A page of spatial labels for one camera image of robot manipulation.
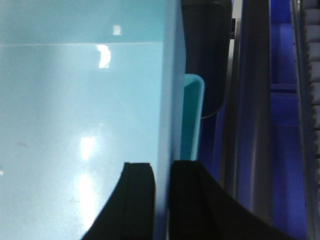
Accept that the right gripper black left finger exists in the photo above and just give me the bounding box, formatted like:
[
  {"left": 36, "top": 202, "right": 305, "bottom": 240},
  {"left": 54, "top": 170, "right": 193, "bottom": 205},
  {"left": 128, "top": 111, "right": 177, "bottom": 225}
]
[{"left": 82, "top": 162, "right": 156, "bottom": 240}]

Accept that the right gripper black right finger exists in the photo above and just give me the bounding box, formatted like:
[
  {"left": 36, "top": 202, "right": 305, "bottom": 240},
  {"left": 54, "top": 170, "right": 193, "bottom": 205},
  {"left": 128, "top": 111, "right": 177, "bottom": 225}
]
[{"left": 169, "top": 160, "right": 290, "bottom": 240}]

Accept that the light teal plastic bin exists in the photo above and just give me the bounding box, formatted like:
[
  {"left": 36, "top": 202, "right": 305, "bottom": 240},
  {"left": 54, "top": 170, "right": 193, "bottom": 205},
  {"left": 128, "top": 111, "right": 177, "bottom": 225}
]
[{"left": 0, "top": 0, "right": 186, "bottom": 240}]

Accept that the steel centre divider rail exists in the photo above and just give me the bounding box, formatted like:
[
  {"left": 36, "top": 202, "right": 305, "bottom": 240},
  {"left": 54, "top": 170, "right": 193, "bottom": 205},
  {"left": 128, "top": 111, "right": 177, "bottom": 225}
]
[{"left": 223, "top": 0, "right": 273, "bottom": 224}]

